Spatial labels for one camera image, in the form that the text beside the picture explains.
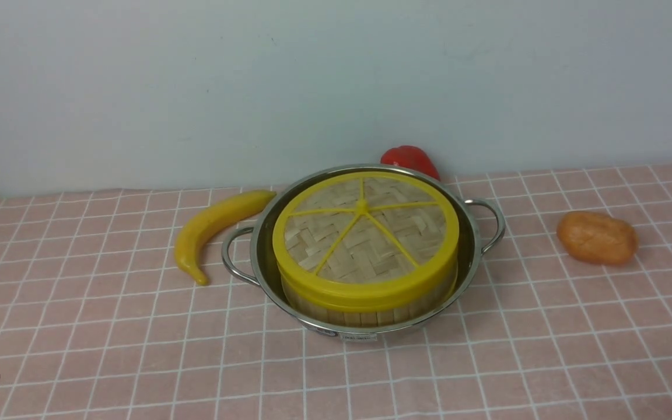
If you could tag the yellow woven steamer lid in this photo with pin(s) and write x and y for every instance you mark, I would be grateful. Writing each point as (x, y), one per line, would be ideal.
(371, 222)

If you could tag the yellow plastic banana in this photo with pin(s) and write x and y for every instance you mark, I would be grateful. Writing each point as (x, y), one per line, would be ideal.
(201, 228)

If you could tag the red plastic bell pepper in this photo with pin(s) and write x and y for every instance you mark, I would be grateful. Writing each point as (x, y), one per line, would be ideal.
(411, 157)

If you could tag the pink checkered tablecloth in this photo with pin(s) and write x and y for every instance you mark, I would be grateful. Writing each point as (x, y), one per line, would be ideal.
(96, 321)

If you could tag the orange plastic potato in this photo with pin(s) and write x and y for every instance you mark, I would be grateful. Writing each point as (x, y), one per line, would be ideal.
(597, 238)

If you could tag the yellow bamboo steamer basket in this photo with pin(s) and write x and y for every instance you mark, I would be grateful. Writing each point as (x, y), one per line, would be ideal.
(365, 302)

